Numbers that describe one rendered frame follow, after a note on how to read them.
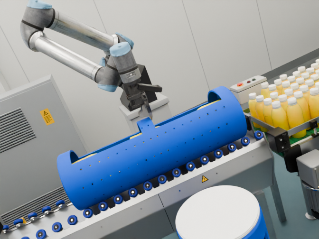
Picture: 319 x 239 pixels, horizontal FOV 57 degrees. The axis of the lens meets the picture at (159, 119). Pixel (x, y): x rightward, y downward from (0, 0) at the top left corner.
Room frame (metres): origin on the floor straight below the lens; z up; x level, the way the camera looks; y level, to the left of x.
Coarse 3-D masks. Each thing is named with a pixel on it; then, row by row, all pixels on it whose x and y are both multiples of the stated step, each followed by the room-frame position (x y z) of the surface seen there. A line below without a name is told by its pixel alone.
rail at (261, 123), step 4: (244, 112) 1.57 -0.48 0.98; (252, 116) 1.48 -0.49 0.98; (252, 120) 1.48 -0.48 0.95; (256, 120) 1.43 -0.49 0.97; (260, 120) 1.40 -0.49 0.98; (260, 124) 1.40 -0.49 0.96; (264, 124) 1.36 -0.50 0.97; (268, 124) 1.33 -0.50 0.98; (268, 128) 1.33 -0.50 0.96; (272, 128) 1.29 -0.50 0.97
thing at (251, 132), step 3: (246, 114) 1.38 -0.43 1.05; (246, 117) 1.36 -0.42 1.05; (249, 117) 1.35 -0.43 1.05; (246, 120) 1.35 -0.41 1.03; (249, 120) 1.35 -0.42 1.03; (246, 123) 1.36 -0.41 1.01; (249, 123) 1.35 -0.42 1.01; (249, 126) 1.35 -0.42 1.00; (252, 126) 1.35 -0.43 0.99; (249, 129) 1.35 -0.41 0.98; (252, 129) 1.35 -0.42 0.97; (249, 132) 1.39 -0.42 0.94; (252, 132) 1.35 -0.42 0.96; (252, 135) 1.36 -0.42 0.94
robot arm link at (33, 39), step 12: (24, 24) 1.71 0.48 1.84; (24, 36) 1.69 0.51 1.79; (36, 36) 1.68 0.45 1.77; (36, 48) 1.68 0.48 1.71; (48, 48) 1.62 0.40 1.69; (60, 48) 1.59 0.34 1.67; (60, 60) 1.58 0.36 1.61; (72, 60) 1.53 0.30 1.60; (84, 60) 1.51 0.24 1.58; (84, 72) 1.49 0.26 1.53; (96, 72) 1.45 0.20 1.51; (108, 72) 1.41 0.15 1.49; (108, 84) 1.41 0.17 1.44
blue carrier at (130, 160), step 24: (216, 96) 1.50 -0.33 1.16; (144, 120) 1.33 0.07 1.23; (168, 120) 1.48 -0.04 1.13; (192, 120) 1.25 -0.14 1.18; (216, 120) 1.24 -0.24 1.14; (240, 120) 1.24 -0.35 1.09; (120, 144) 1.23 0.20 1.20; (144, 144) 1.21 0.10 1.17; (168, 144) 1.21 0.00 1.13; (192, 144) 1.21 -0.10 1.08; (216, 144) 1.24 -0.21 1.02; (72, 168) 1.19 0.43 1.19; (96, 168) 1.18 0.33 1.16; (120, 168) 1.17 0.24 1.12; (144, 168) 1.18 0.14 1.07; (168, 168) 1.22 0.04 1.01; (72, 192) 1.14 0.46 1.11; (96, 192) 1.16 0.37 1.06; (120, 192) 1.21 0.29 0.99
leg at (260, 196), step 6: (258, 192) 1.31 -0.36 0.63; (258, 198) 1.29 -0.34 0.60; (264, 198) 1.30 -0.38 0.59; (264, 204) 1.30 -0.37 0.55; (264, 210) 1.29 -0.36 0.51; (264, 216) 1.29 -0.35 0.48; (270, 216) 1.30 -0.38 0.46; (270, 222) 1.30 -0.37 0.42; (270, 228) 1.29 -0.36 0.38; (270, 234) 1.29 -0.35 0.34
